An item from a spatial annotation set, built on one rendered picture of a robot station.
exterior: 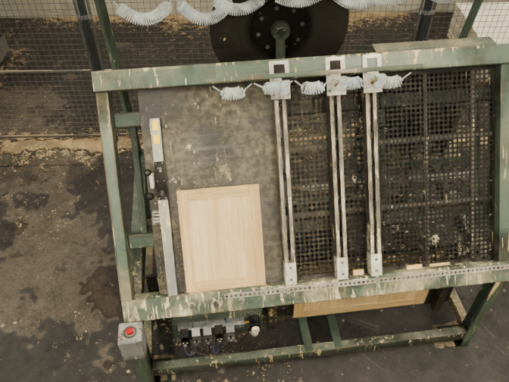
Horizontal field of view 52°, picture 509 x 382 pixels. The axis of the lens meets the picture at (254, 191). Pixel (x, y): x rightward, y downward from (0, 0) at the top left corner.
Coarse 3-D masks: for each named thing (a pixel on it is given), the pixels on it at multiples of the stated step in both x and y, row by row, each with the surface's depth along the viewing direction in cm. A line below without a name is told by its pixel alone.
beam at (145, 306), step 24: (456, 264) 296; (480, 264) 293; (504, 264) 294; (240, 288) 282; (264, 288) 282; (336, 288) 286; (360, 288) 288; (384, 288) 289; (408, 288) 291; (432, 288) 292; (144, 312) 277; (168, 312) 279; (192, 312) 280; (216, 312) 282
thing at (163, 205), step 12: (156, 120) 262; (156, 132) 263; (156, 144) 264; (156, 156) 265; (168, 204) 272; (168, 216) 271; (168, 228) 272; (168, 240) 273; (168, 252) 274; (168, 264) 275; (168, 276) 276; (168, 288) 278
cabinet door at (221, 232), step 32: (192, 192) 272; (224, 192) 274; (256, 192) 276; (192, 224) 276; (224, 224) 277; (256, 224) 279; (192, 256) 278; (224, 256) 280; (256, 256) 282; (192, 288) 281; (224, 288) 283
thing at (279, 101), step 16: (272, 64) 257; (288, 64) 258; (272, 80) 258; (288, 80) 248; (272, 96) 260; (288, 96) 260; (288, 144) 268; (288, 160) 270; (288, 176) 271; (288, 192) 272; (288, 208) 274; (288, 224) 279; (288, 240) 280; (288, 256) 282; (288, 272) 280
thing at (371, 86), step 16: (368, 80) 263; (384, 80) 251; (368, 96) 268; (368, 112) 270; (368, 128) 271; (368, 144) 272; (368, 160) 274; (368, 176) 275; (368, 192) 277; (368, 208) 280; (368, 224) 282; (368, 240) 285; (368, 256) 287; (368, 272) 290
